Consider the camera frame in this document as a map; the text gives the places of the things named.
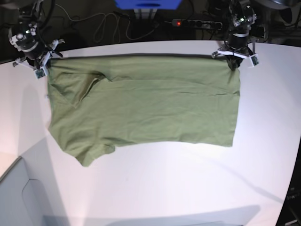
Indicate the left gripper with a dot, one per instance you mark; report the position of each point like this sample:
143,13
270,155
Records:
236,49

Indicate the grey panel at table corner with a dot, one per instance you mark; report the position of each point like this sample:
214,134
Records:
19,205

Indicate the black power strip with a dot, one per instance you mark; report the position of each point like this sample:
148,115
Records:
196,24

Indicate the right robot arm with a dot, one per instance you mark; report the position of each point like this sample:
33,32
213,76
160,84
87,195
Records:
29,18

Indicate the green T-shirt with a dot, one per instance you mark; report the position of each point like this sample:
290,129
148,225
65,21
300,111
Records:
101,103

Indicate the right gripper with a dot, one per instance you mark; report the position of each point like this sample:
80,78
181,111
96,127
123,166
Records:
36,51

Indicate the blue plastic box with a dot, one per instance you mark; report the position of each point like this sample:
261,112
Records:
140,4

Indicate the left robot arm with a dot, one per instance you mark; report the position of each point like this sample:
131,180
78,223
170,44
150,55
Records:
241,17

